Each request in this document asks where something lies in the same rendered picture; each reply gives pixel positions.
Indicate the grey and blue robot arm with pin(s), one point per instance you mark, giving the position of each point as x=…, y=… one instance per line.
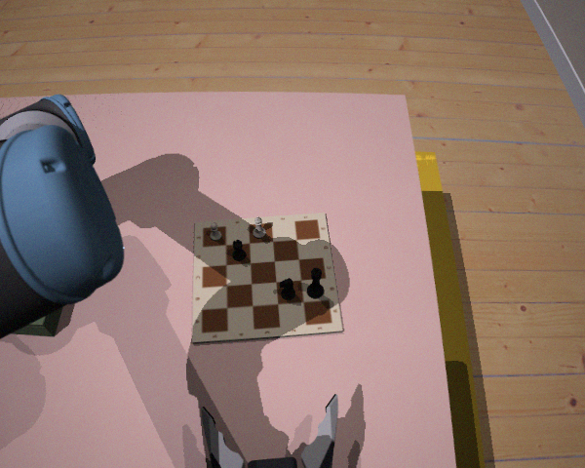
x=59, y=240

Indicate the brown and cream chessboard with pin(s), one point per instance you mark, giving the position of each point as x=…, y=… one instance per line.
x=241, y=300

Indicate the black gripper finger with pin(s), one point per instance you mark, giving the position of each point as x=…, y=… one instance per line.
x=221, y=456
x=319, y=453

